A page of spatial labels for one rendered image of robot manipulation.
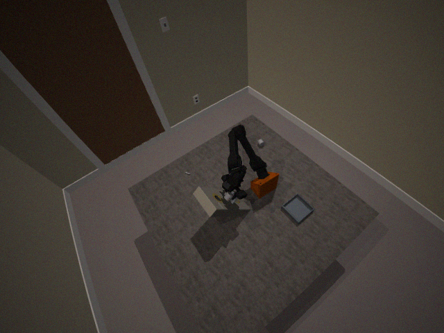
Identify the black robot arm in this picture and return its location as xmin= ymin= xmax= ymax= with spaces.
xmin=222 ymin=124 xmax=270 ymax=192

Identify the white cylinder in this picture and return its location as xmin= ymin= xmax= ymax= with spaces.
xmin=224 ymin=192 xmax=233 ymax=201

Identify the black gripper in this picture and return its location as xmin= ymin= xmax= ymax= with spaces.
xmin=221 ymin=174 xmax=247 ymax=200

